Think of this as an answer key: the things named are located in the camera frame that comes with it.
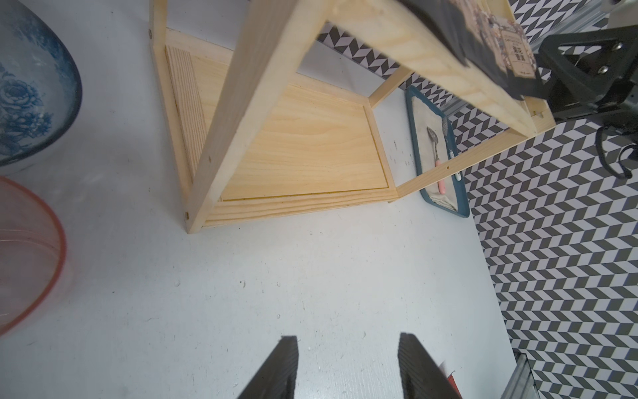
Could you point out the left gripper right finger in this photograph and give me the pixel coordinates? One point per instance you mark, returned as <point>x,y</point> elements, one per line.
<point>420,376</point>

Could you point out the blue white ceramic bowl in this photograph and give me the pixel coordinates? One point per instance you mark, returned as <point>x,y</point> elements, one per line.
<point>41,90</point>

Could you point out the pink handled spoon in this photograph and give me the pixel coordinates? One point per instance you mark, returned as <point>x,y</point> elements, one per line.
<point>435,141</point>

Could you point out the teal tray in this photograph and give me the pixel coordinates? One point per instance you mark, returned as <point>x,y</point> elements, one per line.
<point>464,209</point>

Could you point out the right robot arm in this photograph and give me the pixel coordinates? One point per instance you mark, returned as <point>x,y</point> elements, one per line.
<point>616,145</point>

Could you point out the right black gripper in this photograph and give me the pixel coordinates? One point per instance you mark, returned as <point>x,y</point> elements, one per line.
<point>593,74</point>

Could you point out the wooden two-tier shelf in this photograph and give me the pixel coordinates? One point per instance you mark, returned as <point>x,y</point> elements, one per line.
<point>253,138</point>

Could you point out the white handled spoon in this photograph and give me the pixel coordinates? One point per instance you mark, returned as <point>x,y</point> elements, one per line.
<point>446,134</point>

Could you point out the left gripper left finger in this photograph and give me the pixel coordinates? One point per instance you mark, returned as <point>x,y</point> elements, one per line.
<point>277,376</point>

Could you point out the pink transparent cup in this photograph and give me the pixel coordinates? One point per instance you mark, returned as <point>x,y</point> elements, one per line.
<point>33,254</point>

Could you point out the beige cloth on tray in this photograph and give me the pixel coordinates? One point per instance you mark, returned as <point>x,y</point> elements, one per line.
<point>423,115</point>

